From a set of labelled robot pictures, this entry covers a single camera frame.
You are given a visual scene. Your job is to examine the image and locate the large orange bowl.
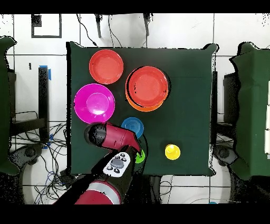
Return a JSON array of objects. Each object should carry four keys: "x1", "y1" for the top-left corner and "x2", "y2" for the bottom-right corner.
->
[{"x1": 125, "y1": 73, "x2": 169, "y2": 113}]

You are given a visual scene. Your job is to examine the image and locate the blue bowl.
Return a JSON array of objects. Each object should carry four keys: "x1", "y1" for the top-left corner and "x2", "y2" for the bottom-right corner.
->
[{"x1": 121, "y1": 117, "x2": 144, "y2": 139}]

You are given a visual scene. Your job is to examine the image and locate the large red bowl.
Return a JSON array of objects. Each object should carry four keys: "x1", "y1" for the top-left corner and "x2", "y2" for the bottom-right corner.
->
[
  {"x1": 89, "y1": 49, "x2": 124, "y2": 85},
  {"x1": 127, "y1": 66, "x2": 170, "y2": 108}
]

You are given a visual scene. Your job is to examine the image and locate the large pink bowl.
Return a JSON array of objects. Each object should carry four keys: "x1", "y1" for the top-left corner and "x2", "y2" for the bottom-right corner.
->
[{"x1": 73, "y1": 83, "x2": 116, "y2": 125}]

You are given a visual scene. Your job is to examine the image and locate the green cup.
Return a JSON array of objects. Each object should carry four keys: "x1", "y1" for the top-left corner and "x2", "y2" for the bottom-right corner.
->
[{"x1": 134, "y1": 148, "x2": 147, "y2": 164}]

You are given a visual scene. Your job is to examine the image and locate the dark green table cloth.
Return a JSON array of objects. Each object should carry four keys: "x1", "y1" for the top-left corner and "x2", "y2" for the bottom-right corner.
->
[{"x1": 66, "y1": 41, "x2": 219, "y2": 176}]

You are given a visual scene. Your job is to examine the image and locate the yellow cup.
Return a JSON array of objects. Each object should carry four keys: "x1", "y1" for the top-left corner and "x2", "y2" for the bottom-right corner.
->
[{"x1": 165, "y1": 144, "x2": 181, "y2": 161}]

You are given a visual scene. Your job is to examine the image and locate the black table base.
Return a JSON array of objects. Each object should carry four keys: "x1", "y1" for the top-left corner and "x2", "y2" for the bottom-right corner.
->
[{"x1": 124, "y1": 174, "x2": 164, "y2": 204}]

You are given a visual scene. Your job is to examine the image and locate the black upright bar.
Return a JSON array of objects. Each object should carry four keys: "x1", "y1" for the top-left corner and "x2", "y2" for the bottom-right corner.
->
[{"x1": 211, "y1": 71, "x2": 218, "y2": 144}]

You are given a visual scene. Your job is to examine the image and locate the black stand leg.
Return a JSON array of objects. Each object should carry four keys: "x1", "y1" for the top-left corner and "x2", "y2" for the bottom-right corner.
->
[
  {"x1": 142, "y1": 13, "x2": 151, "y2": 37},
  {"x1": 94, "y1": 14, "x2": 102, "y2": 39}
]

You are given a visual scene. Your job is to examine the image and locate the black power strip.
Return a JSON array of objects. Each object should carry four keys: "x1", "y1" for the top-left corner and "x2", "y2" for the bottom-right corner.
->
[{"x1": 59, "y1": 169, "x2": 78, "y2": 186}]

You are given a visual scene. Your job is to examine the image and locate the black round device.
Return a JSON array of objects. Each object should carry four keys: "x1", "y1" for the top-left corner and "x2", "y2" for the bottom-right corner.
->
[
  {"x1": 9, "y1": 143, "x2": 44, "y2": 167},
  {"x1": 213, "y1": 143, "x2": 238, "y2": 167}
]

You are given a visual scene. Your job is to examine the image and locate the green cloth covered table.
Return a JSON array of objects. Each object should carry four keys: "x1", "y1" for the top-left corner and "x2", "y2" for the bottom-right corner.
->
[
  {"x1": 0, "y1": 36, "x2": 21, "y2": 176},
  {"x1": 229, "y1": 42, "x2": 270, "y2": 180}
]

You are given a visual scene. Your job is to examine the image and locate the tangle of black cables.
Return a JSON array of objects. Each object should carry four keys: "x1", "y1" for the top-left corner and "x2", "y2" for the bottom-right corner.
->
[{"x1": 10, "y1": 122, "x2": 85, "y2": 204}]

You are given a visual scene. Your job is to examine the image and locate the black cable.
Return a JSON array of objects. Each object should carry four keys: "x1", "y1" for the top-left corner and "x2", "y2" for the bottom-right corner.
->
[{"x1": 76, "y1": 14, "x2": 99, "y2": 48}]

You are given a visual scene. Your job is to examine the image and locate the black post with blue tape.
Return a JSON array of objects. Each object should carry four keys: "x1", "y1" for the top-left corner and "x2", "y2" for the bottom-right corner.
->
[{"x1": 38, "y1": 66, "x2": 52, "y2": 143}]

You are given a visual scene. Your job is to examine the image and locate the black square frame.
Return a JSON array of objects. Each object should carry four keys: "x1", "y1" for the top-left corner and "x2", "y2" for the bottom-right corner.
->
[{"x1": 31, "y1": 14, "x2": 62, "y2": 39}]

